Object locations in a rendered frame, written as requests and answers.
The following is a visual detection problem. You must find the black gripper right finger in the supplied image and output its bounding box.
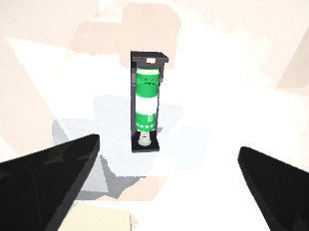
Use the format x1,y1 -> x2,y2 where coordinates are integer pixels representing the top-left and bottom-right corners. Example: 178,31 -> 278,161
237,146 -> 309,231

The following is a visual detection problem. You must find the green and white battery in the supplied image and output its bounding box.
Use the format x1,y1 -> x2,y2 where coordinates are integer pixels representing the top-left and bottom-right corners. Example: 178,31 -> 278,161
136,68 -> 159,131

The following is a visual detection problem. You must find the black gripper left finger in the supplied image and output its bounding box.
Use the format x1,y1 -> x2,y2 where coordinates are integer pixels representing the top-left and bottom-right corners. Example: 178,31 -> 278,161
0,133 -> 100,231

